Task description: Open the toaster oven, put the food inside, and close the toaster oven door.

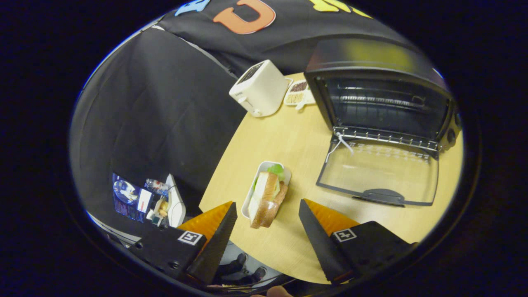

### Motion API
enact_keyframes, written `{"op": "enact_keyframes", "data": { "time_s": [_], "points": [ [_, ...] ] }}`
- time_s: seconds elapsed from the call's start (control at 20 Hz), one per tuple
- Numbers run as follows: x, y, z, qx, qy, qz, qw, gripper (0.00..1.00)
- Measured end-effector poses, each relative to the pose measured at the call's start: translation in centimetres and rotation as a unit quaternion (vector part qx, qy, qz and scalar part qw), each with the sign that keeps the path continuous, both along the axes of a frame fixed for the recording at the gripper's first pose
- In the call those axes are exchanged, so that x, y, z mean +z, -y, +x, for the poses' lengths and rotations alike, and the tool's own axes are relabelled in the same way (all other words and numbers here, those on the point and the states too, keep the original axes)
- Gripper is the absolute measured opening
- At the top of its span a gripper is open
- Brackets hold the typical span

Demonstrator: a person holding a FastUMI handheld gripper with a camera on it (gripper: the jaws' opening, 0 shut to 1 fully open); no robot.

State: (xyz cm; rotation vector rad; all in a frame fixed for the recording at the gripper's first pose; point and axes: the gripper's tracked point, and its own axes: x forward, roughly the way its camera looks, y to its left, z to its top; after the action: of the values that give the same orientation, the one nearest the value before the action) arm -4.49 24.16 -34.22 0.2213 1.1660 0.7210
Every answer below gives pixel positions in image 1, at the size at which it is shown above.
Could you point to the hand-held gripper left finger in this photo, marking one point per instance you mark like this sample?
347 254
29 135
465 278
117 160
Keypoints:
216 245

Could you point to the black toaster oven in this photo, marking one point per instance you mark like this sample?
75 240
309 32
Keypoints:
354 57

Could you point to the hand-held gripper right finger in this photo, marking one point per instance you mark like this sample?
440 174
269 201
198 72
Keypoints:
319 243

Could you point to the white flat curved object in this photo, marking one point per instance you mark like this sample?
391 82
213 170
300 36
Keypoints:
176 204

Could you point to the white rectangular tray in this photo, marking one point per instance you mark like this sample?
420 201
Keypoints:
262 166

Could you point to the white divided snack dish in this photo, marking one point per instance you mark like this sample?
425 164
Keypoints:
297 97

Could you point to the small clear plastic bottle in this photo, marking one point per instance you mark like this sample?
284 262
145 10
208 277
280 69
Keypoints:
156 185

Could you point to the blue printed box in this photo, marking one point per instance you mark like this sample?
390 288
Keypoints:
126 194

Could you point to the sandwich with lettuce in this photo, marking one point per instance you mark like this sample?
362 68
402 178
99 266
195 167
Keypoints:
266 194

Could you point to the white pop-up toaster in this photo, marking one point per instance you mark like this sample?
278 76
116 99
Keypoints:
260 88

